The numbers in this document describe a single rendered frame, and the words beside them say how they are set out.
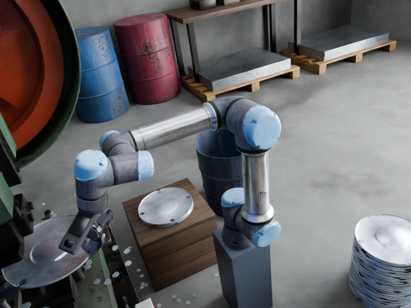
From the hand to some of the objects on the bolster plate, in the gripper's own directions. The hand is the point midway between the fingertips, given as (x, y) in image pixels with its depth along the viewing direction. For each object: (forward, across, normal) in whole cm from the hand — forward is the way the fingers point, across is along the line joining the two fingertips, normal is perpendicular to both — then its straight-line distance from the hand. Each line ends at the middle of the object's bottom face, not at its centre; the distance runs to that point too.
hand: (89, 253), depth 101 cm
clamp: (+12, +9, +20) cm, 26 cm away
